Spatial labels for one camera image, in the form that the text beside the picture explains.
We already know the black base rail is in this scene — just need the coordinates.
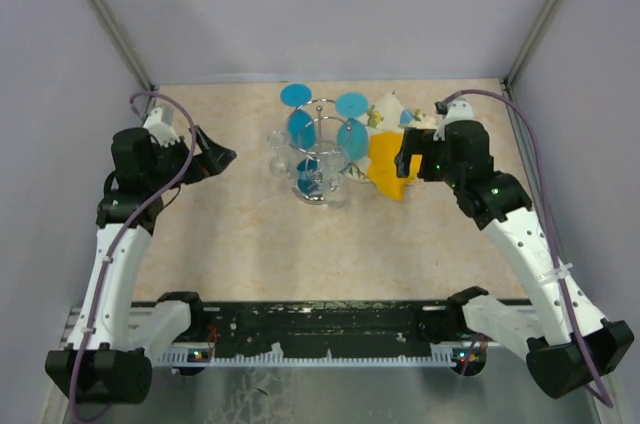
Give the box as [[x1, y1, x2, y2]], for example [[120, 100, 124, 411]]
[[156, 300, 475, 373]]

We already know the blue wine glass left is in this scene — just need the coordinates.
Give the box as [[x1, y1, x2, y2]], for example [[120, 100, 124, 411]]
[[280, 83, 316, 150]]

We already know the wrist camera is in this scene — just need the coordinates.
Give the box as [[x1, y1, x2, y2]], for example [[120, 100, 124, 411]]
[[143, 104, 180, 147], [433, 97, 475, 141]]

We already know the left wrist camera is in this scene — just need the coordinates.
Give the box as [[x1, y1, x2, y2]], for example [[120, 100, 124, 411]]
[[143, 104, 180, 147]]

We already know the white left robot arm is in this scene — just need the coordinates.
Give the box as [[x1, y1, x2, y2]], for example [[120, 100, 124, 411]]
[[45, 125, 237, 405]]

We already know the white patterned cloth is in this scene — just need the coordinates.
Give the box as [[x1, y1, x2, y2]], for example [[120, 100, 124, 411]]
[[343, 91, 437, 183]]

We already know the blue wine glass right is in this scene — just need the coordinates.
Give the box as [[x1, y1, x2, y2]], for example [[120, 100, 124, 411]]
[[335, 92, 369, 162]]

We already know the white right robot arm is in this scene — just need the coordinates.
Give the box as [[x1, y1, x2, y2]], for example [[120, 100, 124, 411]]
[[395, 120, 634, 399]]

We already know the chrome wine glass rack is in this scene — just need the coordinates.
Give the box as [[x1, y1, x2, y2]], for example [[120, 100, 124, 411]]
[[277, 98, 347, 208]]

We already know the blue wine glass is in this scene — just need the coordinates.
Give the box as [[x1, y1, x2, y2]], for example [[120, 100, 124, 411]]
[[280, 83, 316, 150], [335, 92, 369, 162]]

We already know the yellow cloth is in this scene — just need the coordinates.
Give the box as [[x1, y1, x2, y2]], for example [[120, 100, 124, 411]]
[[366, 132, 422, 201]]

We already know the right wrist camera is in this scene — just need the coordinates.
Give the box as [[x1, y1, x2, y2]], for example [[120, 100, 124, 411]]
[[433, 97, 475, 141]]

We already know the clear wine glass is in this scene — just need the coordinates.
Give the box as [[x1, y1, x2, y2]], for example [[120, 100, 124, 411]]
[[267, 130, 300, 180], [318, 150, 350, 209]]

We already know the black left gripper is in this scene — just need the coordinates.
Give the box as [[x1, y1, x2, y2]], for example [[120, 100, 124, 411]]
[[147, 125, 236, 193]]

